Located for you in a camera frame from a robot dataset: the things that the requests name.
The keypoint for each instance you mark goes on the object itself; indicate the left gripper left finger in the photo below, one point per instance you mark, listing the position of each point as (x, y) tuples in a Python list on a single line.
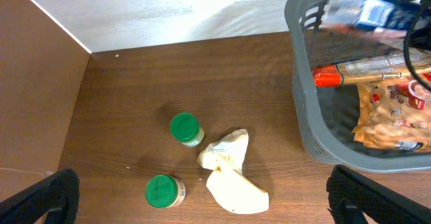
[(55, 197)]

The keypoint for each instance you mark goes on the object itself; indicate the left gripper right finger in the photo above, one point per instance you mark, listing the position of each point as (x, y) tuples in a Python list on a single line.
[(354, 197)]

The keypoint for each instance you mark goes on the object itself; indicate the grey plastic basket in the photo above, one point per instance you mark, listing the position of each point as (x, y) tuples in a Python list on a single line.
[(327, 116)]

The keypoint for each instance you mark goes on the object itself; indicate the yellow Nescafe bag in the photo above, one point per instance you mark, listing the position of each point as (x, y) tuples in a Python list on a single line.
[(394, 114)]

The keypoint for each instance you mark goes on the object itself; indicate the green lid jar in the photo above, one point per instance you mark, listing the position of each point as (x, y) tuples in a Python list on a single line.
[(164, 192), (185, 128)]

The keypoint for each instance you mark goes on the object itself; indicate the orange spaghetti packet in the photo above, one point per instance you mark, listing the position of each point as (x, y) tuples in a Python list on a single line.
[(389, 66)]

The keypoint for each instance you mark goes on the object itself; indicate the cream plastic bag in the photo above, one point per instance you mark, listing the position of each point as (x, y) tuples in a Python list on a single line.
[(226, 183)]

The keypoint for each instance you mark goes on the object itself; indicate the blue tissue pack box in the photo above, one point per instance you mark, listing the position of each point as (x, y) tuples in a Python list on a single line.
[(383, 21)]

